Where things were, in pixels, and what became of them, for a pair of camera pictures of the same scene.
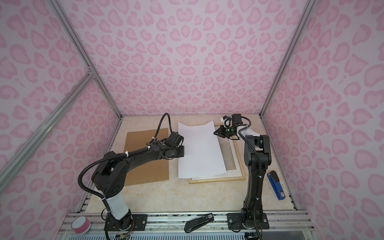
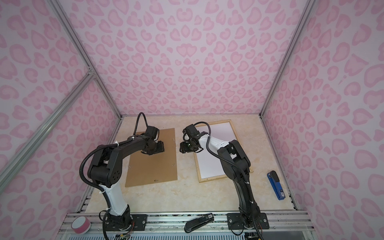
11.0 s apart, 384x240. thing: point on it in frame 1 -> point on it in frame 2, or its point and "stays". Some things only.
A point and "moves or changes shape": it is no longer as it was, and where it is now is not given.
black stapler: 196,223 stays
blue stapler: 275,184 stays
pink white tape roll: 80,225 stays
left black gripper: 182,147 -> 162,148
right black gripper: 222,134 -> 183,146
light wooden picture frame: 239,157 moves or changes shape
